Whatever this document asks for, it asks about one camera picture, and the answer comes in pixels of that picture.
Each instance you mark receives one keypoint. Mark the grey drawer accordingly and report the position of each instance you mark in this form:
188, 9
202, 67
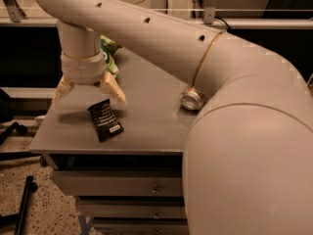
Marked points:
119, 183
141, 226
133, 207

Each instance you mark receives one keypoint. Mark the copper soda can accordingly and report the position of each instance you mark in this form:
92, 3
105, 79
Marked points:
191, 99

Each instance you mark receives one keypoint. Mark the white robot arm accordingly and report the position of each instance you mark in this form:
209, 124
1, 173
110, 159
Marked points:
248, 158

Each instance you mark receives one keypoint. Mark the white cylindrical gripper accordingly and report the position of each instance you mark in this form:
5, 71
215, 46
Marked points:
83, 69

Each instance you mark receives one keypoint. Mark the black metal stand leg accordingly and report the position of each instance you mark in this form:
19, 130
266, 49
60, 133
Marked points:
18, 219

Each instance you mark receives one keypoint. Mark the bottom grey drawer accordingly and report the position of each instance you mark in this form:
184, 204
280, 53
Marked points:
141, 226

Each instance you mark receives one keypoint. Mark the middle grey drawer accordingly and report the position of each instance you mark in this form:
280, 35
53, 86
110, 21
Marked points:
133, 207

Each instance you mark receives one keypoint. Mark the green chip bag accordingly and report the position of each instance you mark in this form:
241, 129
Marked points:
109, 48

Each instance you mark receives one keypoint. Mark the top grey drawer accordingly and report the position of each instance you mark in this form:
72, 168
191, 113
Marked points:
119, 183

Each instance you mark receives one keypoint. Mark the black chair base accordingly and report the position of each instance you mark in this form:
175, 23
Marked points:
7, 113

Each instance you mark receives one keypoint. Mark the grey drawer cabinet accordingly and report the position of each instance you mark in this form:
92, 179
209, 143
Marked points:
155, 125

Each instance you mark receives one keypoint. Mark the black rxbar chocolate wrapper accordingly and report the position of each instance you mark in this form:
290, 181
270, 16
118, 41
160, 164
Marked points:
106, 124

